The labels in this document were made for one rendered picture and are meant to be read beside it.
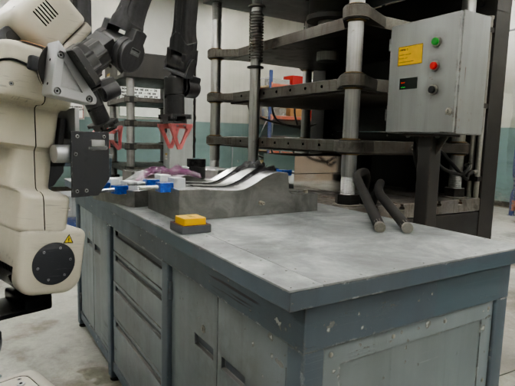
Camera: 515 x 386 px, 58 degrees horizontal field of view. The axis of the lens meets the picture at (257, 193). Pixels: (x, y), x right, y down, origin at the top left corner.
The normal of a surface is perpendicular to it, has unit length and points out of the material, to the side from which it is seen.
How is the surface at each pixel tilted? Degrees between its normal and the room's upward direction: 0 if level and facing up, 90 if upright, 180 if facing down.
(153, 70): 90
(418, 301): 90
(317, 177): 90
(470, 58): 90
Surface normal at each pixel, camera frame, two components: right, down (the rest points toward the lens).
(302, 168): 0.53, 0.11
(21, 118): 0.74, 0.10
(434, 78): -0.85, 0.04
